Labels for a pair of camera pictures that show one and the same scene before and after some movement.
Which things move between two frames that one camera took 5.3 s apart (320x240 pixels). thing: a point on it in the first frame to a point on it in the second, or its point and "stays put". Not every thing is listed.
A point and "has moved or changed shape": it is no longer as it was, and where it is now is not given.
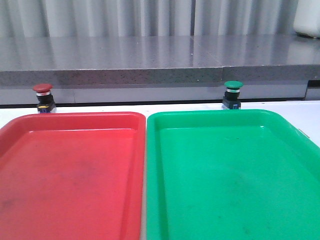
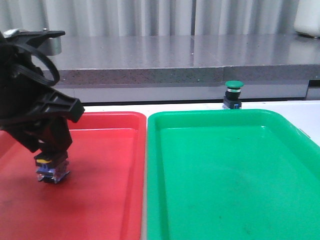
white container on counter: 307,18 stays put
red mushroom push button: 45,104 has moved or changed shape
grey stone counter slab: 156,60 stays put
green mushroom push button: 231,100 stays put
